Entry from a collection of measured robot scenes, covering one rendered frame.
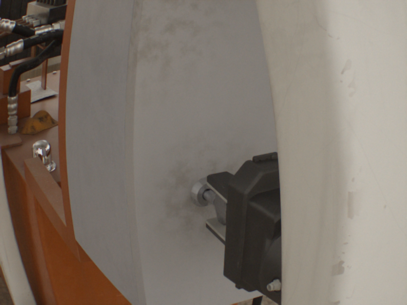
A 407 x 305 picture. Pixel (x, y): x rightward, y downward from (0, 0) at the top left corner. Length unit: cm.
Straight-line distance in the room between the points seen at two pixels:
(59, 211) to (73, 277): 33
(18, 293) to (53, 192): 45
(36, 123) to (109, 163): 77
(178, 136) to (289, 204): 38
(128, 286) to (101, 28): 28
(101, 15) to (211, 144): 18
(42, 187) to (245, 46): 50
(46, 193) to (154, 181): 42
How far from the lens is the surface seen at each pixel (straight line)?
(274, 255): 53
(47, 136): 142
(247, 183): 58
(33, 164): 117
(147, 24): 61
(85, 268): 130
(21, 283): 142
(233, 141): 69
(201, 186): 68
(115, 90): 67
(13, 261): 138
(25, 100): 156
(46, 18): 149
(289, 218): 28
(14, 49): 131
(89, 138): 76
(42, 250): 126
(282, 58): 26
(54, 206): 101
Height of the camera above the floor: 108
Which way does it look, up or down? 21 degrees down
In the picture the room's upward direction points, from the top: 2 degrees clockwise
